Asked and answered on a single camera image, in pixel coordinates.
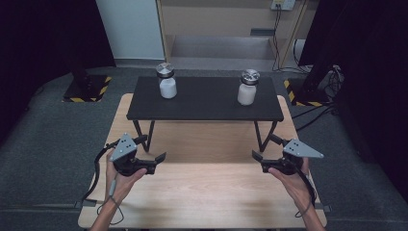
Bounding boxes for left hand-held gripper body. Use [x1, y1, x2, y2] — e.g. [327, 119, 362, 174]
[109, 132, 158, 178]

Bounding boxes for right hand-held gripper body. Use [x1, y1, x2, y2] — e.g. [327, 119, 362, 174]
[261, 138, 325, 176]

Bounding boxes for white jar with perforated lid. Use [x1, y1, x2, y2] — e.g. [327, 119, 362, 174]
[237, 68, 262, 107]

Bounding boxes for white jar with smooth lid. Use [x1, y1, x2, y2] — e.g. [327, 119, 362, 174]
[155, 62, 178, 100]

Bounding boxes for black riser shelf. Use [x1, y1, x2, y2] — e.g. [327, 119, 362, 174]
[126, 76, 285, 154]

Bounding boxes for person's right hand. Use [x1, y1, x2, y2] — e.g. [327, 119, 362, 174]
[268, 157, 318, 208]

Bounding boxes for person's left hand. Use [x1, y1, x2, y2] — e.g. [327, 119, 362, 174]
[104, 153, 148, 207]

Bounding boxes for stand base with hazard tape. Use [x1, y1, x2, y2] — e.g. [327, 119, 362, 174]
[63, 74, 113, 103]
[283, 78, 332, 108]

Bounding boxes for white panel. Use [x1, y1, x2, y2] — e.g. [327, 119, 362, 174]
[94, 0, 166, 62]

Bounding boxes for black curtain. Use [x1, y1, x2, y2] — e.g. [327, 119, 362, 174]
[297, 0, 408, 203]
[0, 0, 116, 143]

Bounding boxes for white power strip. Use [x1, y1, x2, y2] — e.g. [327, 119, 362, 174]
[270, 0, 296, 12]

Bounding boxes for left hand-held gripper cable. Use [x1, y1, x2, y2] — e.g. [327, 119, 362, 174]
[79, 140, 126, 226]

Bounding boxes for hand-held gripper cable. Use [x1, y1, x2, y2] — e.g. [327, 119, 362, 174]
[293, 165, 319, 219]
[79, 140, 126, 226]

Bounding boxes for black floor cables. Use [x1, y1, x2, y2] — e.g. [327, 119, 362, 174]
[290, 101, 340, 133]

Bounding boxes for right hand-held gripper cable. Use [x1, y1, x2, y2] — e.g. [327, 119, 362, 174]
[293, 165, 319, 219]

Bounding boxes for grey table strap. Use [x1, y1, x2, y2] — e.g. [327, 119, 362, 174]
[315, 203, 333, 214]

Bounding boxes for bundle of cables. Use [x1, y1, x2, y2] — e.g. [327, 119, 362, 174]
[319, 64, 346, 104]

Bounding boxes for black power cables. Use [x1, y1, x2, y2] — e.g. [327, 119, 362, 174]
[270, 4, 312, 74]

